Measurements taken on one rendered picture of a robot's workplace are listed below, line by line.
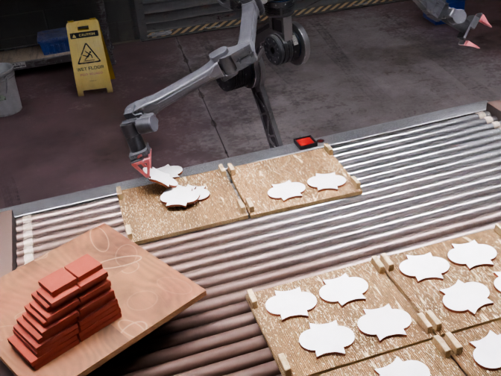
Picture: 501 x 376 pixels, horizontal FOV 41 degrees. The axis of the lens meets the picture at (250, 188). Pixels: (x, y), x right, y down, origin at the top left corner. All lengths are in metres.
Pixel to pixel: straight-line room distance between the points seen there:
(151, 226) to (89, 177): 2.38
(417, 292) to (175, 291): 0.68
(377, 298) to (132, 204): 0.97
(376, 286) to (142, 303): 0.66
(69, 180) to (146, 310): 2.92
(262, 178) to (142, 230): 0.50
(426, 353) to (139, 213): 1.11
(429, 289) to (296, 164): 0.83
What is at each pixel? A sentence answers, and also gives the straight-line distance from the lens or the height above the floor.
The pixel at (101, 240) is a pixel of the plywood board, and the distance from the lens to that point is 2.09.
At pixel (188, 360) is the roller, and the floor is 0.92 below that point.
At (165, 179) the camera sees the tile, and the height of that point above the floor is 0.99.
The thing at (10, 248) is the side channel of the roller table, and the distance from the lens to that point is 2.34.
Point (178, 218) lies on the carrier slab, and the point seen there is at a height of 0.94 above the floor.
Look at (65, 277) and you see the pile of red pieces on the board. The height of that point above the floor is 1.21.
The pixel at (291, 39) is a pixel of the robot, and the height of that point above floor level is 1.18.
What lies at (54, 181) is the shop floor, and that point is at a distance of 4.68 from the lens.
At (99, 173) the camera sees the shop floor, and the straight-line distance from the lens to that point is 4.65.
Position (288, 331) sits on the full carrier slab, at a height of 0.94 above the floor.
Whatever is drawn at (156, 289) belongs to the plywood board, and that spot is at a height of 1.04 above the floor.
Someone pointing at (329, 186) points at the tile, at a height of 0.95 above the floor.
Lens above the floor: 2.20
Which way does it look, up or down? 31 degrees down
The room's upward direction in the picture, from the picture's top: 6 degrees counter-clockwise
